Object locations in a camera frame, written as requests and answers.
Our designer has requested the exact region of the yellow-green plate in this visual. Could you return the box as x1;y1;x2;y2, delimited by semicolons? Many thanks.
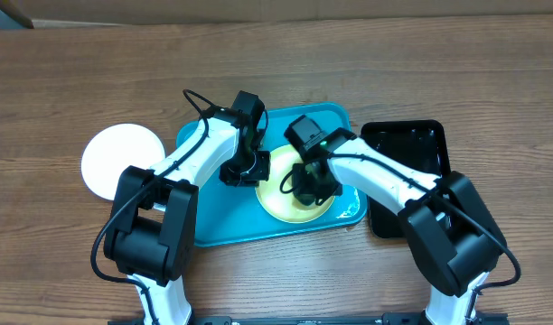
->
256;144;334;224

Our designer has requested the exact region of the white plate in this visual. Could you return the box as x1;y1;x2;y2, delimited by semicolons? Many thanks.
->
80;124;165;200

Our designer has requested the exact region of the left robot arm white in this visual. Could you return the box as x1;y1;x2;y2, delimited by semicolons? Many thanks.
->
90;117;269;324

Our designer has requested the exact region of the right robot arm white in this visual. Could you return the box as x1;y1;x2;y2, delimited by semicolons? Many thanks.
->
285;126;509;324

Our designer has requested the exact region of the teal plastic tray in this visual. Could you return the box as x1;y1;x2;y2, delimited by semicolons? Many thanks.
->
195;102;368;247

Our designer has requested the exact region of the black rectangular tray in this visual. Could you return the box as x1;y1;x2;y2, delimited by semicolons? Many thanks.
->
361;120;451;239

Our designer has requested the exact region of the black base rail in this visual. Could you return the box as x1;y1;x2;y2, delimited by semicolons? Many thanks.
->
107;311;510;325

